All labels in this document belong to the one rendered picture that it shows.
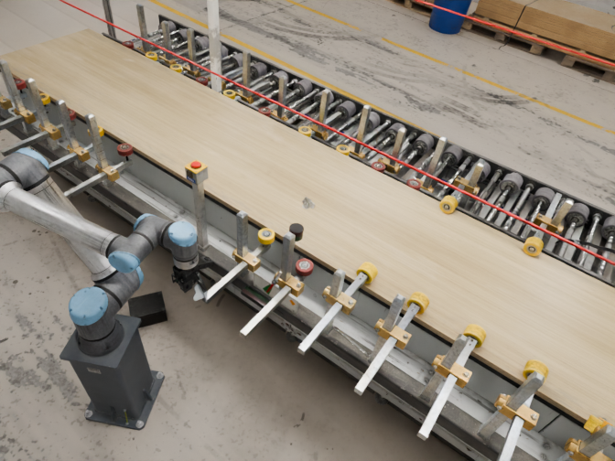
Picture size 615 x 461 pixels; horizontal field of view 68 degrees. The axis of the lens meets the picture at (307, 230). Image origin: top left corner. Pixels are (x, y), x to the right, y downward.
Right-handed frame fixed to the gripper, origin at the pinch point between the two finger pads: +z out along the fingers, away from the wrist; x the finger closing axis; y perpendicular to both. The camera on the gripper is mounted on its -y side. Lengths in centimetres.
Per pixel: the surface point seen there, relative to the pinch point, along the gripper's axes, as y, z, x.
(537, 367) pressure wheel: -61, -4, 120
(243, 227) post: -32.3, -10.0, -4.5
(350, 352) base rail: -34, 24, 58
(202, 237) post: -30.0, 14.0, -30.4
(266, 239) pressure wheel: -43.4, 3.1, -0.7
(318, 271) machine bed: -55, 17, 23
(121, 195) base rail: -26, 24, -93
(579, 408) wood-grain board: -62, 3, 140
